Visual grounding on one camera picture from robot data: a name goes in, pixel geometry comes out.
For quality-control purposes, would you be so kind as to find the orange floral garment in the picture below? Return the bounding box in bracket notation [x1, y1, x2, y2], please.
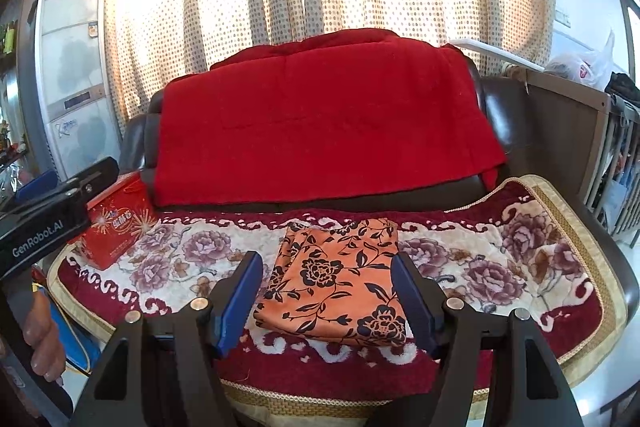
[254, 218, 407, 347]

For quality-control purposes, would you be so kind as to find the person left hand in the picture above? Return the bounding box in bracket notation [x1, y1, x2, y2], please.
[23, 291, 66, 383]

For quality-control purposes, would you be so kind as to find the blue yellow bag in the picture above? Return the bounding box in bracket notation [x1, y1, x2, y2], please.
[32, 283, 101, 376]

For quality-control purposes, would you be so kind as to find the red gift box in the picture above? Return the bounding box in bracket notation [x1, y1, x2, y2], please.
[75, 171, 157, 270]

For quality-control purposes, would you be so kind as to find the floral plush seat blanket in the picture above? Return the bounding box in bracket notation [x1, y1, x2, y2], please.
[48, 174, 627, 426]

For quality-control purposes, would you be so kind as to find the wooden crib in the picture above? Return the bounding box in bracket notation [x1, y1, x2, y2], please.
[508, 66, 639, 239]

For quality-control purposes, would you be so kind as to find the dark leather sofa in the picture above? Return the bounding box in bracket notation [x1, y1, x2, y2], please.
[118, 60, 639, 322]

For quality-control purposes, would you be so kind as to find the red blanket on sofa back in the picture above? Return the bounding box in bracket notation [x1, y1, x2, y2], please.
[153, 29, 506, 207]

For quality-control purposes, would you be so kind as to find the white plastic bag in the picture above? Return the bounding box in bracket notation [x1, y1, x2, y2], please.
[544, 31, 615, 91]

